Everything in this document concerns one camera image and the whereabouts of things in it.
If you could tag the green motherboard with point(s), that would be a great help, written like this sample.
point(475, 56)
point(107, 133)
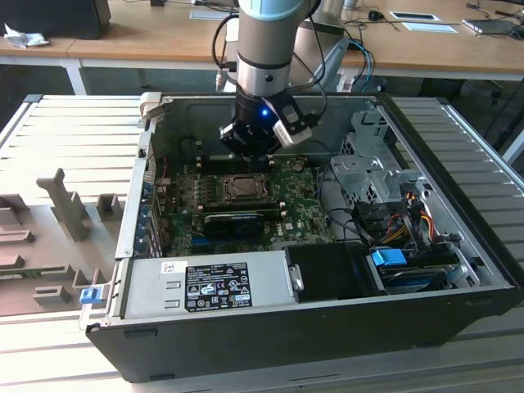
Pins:
point(303, 213)

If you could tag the crumpled white paper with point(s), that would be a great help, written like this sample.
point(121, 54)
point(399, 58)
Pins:
point(26, 37)

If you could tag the large black box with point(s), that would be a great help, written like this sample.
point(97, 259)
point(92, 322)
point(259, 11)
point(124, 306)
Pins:
point(53, 16)

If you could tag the black computer mouse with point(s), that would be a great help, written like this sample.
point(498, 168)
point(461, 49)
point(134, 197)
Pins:
point(374, 15)

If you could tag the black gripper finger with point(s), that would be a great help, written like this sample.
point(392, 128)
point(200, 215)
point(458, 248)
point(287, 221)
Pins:
point(265, 163)
point(231, 137)

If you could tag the beige case latch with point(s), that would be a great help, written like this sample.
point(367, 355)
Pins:
point(150, 105)

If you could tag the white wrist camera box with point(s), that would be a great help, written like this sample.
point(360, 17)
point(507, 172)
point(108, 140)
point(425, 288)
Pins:
point(288, 133)

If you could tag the brown parts rack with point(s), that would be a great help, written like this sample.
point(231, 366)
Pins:
point(41, 229)

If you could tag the green RAM stick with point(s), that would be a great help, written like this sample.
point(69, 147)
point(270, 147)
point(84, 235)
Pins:
point(24, 273)

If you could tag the wooden desk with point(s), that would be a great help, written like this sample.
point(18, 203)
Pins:
point(163, 37)

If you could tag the grey laptop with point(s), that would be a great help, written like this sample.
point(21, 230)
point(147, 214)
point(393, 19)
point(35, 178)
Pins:
point(489, 25)

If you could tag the silver power supply unit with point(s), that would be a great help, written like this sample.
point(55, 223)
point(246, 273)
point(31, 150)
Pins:
point(153, 288)

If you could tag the blue disk carrier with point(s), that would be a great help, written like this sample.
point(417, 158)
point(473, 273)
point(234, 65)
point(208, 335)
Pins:
point(389, 258)

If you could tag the black graphics card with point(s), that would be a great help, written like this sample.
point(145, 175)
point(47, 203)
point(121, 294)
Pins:
point(233, 226)

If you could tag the black open PC case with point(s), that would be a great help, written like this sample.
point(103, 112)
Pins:
point(286, 350)

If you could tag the silver metal drive cage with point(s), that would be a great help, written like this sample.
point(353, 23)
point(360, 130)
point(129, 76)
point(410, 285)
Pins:
point(360, 168)

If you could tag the black RAM slot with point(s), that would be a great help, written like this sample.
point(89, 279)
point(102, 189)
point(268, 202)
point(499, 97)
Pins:
point(245, 206)
point(225, 164)

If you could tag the black CPU socket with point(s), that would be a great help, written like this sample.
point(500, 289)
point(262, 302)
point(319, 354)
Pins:
point(245, 196)

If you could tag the white plug block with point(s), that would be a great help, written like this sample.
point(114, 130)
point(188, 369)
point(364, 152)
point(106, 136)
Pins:
point(344, 84)

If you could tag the round coin cell battery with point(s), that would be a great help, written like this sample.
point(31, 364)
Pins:
point(298, 165)

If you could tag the silver CPU plate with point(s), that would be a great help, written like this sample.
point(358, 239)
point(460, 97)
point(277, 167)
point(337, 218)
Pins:
point(247, 186)

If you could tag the black power supply label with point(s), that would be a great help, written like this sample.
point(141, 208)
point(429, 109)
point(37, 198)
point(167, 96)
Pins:
point(218, 285)

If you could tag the small blue case clip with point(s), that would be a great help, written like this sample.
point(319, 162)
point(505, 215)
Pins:
point(91, 296)

